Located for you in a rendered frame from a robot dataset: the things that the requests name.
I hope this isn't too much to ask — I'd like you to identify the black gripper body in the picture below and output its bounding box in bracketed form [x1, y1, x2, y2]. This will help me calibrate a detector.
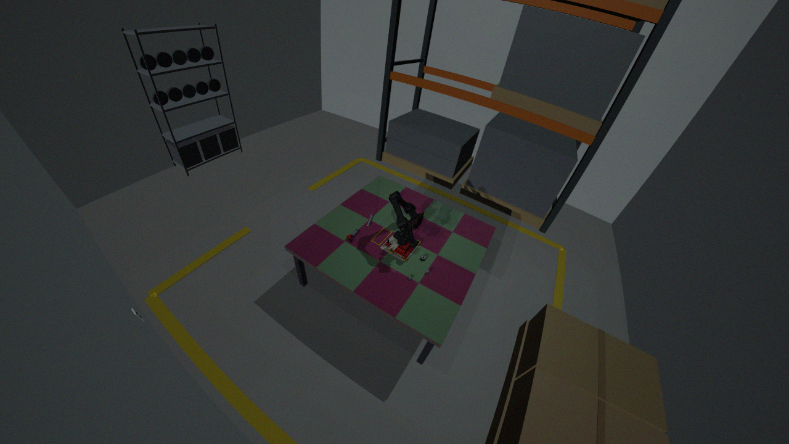
[393, 231, 419, 248]

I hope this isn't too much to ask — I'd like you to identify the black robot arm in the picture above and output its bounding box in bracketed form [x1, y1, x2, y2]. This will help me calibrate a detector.
[389, 191, 419, 246]

